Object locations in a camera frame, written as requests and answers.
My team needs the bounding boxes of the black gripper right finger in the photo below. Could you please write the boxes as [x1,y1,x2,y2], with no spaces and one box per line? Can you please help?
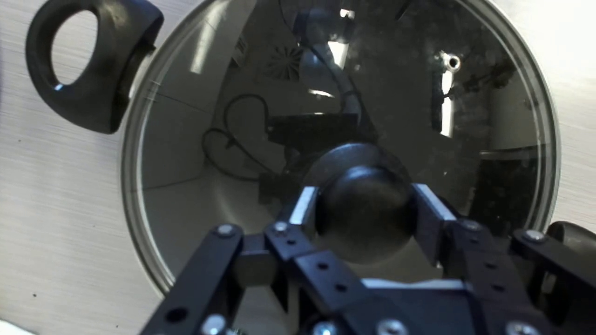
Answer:
[408,182,596,335]

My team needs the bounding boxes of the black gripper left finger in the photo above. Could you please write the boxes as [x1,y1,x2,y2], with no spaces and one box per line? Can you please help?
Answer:
[140,184,374,335]

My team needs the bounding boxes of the round glass lid black knob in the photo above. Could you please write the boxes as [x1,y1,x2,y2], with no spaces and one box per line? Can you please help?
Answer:
[119,0,564,297]

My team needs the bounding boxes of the black cooking pot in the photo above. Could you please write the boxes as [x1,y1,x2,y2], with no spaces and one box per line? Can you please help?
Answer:
[24,0,596,297]

